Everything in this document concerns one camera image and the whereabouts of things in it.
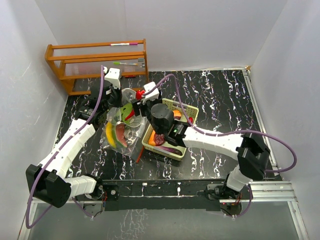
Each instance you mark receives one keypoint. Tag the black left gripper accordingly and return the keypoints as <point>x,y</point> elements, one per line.
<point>119,92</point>

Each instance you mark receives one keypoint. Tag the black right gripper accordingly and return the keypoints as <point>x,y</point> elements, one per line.
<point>149,102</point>

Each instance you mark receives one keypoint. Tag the green toy leaf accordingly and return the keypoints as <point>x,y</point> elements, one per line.
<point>122,113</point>

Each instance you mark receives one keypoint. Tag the clear bag of white discs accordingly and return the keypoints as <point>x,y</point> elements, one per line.
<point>128,95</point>

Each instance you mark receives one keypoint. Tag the red watermelon slice toy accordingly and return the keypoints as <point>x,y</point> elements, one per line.
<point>119,136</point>

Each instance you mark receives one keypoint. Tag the yellow toy banana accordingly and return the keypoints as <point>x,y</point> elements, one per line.
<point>109,131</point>

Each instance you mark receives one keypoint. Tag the dark red toy sweet potato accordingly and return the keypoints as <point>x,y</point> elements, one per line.
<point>158,139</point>

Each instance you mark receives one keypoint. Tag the pale green perforated basket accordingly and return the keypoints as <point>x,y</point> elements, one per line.
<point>173,105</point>

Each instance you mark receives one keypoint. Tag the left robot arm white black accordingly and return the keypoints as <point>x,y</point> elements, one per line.
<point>48,180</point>

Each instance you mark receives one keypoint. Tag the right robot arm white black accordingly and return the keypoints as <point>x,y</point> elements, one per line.
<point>248,149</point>

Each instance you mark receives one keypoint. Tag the green marker pen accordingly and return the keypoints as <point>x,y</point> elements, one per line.
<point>125,63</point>

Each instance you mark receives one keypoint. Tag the wooden shelf rack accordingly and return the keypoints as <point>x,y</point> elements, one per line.
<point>70,62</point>

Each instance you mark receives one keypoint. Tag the purple toy eggplant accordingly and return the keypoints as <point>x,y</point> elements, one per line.
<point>171,150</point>

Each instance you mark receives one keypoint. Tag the pink white marker pen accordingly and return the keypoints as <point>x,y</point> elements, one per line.
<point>124,44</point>

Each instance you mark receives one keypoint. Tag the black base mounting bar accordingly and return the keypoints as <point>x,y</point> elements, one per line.
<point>168,194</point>

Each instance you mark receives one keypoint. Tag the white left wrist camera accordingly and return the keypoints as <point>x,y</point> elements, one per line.
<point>113,76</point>

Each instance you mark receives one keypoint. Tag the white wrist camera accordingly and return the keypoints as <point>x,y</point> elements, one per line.
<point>151,92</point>
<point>113,76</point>

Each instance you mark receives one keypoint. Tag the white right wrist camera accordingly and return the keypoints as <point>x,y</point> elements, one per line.
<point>151,92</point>

